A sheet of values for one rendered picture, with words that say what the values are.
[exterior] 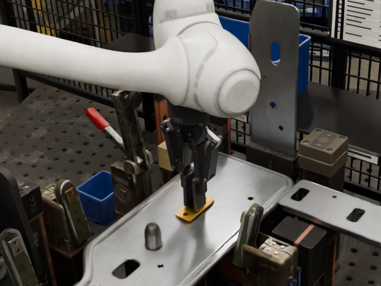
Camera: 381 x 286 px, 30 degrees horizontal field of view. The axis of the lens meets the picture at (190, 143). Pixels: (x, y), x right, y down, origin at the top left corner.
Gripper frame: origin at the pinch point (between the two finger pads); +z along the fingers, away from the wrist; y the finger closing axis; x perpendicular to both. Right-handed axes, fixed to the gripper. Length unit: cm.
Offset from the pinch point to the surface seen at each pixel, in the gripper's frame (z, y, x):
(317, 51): 56, -66, 175
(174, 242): 4.6, 2.8, -10.2
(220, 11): -11, -32, 55
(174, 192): 4.6, -6.8, 2.0
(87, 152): 35, -69, 35
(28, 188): -7.1, -18.8, -23.7
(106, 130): -7.0, -21.1, -0.8
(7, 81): 86, -216, 116
